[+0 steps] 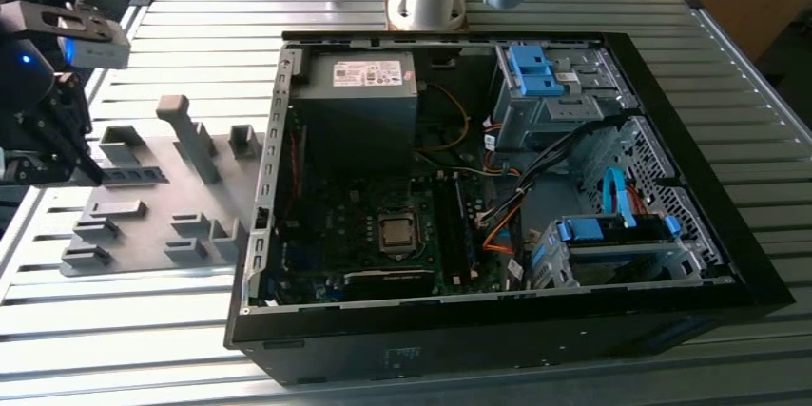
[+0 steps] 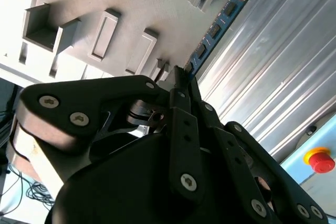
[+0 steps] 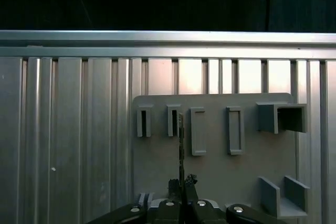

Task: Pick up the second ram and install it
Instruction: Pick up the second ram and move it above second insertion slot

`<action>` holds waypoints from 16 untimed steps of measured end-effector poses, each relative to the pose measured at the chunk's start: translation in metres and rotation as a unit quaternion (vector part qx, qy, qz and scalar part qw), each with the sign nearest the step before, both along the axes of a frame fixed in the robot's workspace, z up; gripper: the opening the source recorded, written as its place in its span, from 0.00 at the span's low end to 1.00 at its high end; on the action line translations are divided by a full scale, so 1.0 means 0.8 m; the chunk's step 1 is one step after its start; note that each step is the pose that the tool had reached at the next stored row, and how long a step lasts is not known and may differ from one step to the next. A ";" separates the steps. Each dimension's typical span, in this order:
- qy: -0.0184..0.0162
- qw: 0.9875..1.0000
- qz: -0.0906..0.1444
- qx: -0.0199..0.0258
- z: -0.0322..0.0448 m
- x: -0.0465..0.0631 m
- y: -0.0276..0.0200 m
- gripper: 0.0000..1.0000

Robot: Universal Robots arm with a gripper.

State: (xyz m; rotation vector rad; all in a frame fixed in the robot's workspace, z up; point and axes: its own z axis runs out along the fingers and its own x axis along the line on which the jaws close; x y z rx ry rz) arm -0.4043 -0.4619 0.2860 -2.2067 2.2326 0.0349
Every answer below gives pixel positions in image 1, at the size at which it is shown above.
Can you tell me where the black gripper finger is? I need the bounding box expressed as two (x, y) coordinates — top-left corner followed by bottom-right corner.
(24, 70), (108, 187)

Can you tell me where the blue RAM stick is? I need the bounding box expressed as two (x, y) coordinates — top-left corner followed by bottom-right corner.
(97, 165), (170, 187)

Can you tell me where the grey parts rack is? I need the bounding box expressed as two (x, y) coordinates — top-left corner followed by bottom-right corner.
(58, 94), (268, 278)

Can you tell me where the grey power supply unit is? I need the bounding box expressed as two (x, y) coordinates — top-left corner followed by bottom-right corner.
(292, 50), (421, 179)

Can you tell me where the green motherboard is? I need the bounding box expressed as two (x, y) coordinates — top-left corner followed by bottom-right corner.
(272, 167), (509, 305)

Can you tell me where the silver CPU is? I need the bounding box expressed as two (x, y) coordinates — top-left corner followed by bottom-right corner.
(381, 217), (414, 249)

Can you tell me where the CPU socket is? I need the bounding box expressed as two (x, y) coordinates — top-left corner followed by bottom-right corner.
(374, 207), (425, 262)

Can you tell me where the black graphics card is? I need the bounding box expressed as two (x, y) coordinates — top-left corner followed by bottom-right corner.
(344, 266), (440, 301)

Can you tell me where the black PC case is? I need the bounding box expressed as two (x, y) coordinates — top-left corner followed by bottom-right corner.
(222, 29), (796, 386)

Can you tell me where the blue plastic drive latch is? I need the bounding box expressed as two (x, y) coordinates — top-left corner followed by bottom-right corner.
(505, 44), (566, 99)

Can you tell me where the grey metal drive cage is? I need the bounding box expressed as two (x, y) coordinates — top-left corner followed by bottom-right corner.
(490, 43), (641, 156)

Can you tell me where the hard disk in blue carrier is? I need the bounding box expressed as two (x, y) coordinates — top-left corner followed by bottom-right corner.
(556, 215), (684, 244)

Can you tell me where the grey metal disk bay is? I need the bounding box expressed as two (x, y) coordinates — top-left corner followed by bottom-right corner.
(529, 213), (730, 291)

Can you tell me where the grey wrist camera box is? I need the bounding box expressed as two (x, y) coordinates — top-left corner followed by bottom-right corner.
(0, 0), (133, 69)

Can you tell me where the yellow wire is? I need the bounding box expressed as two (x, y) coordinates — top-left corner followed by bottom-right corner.
(414, 82), (472, 154)

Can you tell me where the orange wire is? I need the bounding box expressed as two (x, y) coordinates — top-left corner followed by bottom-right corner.
(481, 201), (529, 256)

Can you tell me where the black cable bundle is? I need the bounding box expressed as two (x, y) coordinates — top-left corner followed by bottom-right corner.
(474, 118), (628, 226)

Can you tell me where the blue data cable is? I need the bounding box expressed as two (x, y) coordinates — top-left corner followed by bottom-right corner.
(598, 165), (640, 230)

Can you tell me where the red data cable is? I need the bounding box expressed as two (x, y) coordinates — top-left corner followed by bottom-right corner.
(624, 181), (654, 217)

